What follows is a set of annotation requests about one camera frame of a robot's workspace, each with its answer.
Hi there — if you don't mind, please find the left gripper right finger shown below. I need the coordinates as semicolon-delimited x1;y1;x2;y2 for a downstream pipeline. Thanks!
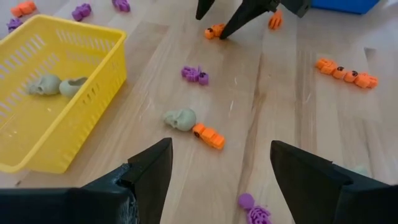
270;140;398;224

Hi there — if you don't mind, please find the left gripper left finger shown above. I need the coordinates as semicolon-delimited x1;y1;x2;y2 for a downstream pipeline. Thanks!
0;138;174;224

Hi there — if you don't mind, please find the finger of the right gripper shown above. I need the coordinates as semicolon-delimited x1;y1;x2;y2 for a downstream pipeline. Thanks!
219;0;279;40
195;0;215;21

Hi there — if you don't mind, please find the purple toy skeleton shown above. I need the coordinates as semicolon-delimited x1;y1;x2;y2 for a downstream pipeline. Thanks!
181;65;210;86
238;192;274;224

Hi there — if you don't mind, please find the grey toy skull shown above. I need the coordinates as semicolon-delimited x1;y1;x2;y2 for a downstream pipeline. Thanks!
26;73;62;96
58;77;88;98
162;108;197;132

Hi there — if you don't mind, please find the blue plastic basket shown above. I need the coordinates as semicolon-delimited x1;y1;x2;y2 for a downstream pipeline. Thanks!
310;0;382;16

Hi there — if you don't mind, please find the orange foam piece centre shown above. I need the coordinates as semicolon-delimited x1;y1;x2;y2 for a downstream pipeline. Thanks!
192;123;226;151

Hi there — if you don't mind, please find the purple foam block far right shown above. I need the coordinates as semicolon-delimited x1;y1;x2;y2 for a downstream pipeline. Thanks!
111;0;131;13

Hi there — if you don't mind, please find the small purple block right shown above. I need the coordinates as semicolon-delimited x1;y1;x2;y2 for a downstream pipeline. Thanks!
71;2;93;22

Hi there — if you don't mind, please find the yellow plastic basket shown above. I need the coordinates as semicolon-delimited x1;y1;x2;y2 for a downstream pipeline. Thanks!
0;14;127;174

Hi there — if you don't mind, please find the purple block behind basket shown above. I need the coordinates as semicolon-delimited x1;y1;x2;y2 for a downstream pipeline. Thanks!
6;17;24;34

